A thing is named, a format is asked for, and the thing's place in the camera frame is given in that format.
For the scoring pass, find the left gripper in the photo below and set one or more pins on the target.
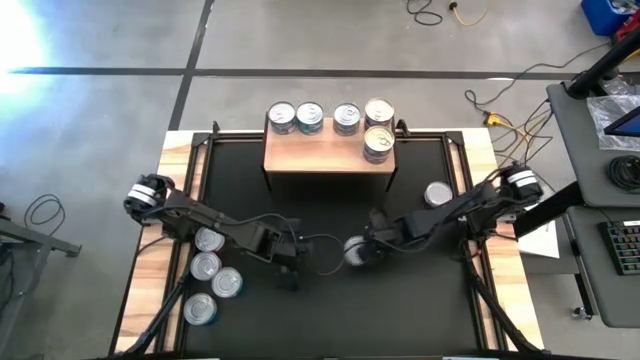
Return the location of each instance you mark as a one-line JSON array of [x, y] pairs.
[[280, 242]]

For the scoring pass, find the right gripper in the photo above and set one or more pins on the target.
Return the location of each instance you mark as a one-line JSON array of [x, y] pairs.
[[400, 231]]

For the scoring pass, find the green-grey labelled tin can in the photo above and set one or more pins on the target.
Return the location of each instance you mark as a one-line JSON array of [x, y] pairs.
[[438, 194]]

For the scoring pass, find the teal can with yellow print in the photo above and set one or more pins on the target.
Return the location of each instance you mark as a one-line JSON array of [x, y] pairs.
[[199, 309]]

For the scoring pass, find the green can with barcode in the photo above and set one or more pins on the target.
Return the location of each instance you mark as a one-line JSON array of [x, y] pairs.
[[346, 116]]

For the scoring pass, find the teal can with white label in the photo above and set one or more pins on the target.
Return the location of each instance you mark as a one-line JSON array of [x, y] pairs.
[[310, 130]]

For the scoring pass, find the blue-labelled tin can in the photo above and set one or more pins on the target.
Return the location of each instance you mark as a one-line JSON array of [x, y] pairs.
[[310, 115]]

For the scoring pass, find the dark blue tuna can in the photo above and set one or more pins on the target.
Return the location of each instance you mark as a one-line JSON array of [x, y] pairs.
[[281, 114], [282, 130]]

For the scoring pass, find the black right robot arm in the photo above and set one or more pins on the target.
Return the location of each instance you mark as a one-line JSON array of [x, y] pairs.
[[470, 210]]

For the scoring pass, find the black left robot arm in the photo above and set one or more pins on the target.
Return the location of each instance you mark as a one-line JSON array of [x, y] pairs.
[[200, 217]]

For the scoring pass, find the red can with barcode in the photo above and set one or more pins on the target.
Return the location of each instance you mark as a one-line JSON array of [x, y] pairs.
[[209, 239]]

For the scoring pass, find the yellow power plug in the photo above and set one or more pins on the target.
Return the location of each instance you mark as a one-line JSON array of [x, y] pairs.
[[492, 119]]

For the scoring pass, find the white paper sheet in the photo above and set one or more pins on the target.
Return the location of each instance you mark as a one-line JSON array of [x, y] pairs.
[[542, 242]]

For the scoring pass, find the black desk leg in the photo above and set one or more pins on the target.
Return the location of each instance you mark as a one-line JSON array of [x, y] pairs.
[[547, 210]]

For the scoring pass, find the grey desk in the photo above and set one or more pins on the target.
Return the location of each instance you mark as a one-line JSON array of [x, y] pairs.
[[575, 150], [590, 280]]

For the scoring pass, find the caster wheel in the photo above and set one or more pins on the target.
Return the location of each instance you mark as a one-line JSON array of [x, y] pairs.
[[580, 313]]

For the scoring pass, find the backlit keyboard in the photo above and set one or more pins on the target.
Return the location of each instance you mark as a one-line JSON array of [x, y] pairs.
[[622, 246]]

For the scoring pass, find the clear plastic sheet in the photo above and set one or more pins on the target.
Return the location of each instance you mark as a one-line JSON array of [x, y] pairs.
[[600, 130]]

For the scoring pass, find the grey metal stand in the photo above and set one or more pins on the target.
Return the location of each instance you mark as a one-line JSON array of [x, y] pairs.
[[30, 239]]

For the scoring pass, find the tablet with blue screen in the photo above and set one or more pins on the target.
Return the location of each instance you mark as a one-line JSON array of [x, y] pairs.
[[627, 124]]

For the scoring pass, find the blue plastic bin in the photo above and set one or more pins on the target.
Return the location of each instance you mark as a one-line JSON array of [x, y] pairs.
[[602, 15]]

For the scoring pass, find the red bag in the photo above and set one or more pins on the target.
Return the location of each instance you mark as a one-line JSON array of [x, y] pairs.
[[630, 31]]

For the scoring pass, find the wooden shelf with black frame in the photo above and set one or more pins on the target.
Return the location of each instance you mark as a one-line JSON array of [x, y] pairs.
[[325, 155]]

